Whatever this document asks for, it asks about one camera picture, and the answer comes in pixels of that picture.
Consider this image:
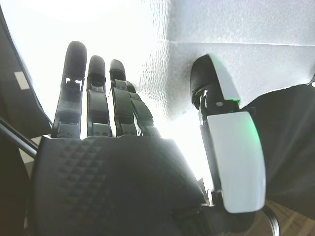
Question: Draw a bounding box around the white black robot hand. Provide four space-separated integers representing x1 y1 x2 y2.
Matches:
29 40 268 236

